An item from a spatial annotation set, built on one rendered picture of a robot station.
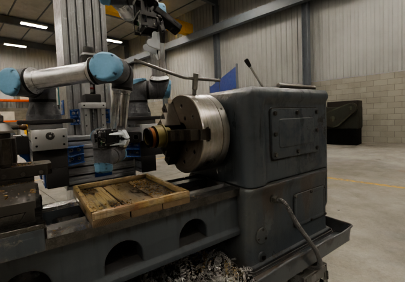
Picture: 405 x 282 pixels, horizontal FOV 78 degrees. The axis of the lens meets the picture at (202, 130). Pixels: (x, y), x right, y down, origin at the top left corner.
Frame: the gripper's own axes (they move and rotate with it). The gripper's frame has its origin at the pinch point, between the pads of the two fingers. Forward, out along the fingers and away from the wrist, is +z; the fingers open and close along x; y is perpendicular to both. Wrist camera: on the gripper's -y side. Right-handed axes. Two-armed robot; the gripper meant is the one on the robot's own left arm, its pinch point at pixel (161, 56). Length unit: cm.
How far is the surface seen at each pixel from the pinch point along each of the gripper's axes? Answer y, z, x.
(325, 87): -939, -165, -440
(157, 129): 0.7, 24.2, -8.9
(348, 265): -149, 131, -35
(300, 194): -59, 59, 2
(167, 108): -7.3, 14.7, -14.7
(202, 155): -11.6, 35.9, -0.5
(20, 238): 42, 48, 7
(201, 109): -12.5, 19.6, 1.8
